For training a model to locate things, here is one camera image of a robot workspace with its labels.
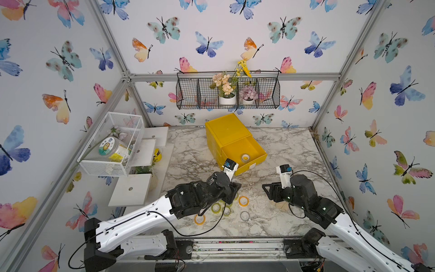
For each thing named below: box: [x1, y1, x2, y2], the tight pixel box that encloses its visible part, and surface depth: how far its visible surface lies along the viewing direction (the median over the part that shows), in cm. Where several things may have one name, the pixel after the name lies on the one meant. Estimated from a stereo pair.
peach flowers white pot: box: [209, 73, 238, 106], surface depth 84 cm
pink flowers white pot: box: [239, 85, 259, 106], surface depth 90 cm
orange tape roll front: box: [194, 214, 207, 226], surface depth 84 cm
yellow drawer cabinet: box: [205, 112, 268, 177], surface depth 90 cm
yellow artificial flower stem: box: [236, 58, 253, 78], surface depth 84 cm
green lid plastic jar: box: [98, 136, 129, 163], surface depth 65 cm
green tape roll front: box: [222, 205, 232, 217], surface depth 86 cm
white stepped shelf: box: [107, 126, 175, 207], surface depth 82 cm
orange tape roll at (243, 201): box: [238, 195, 250, 207], surface depth 90 cm
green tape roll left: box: [211, 202, 222, 215], surface depth 86 cm
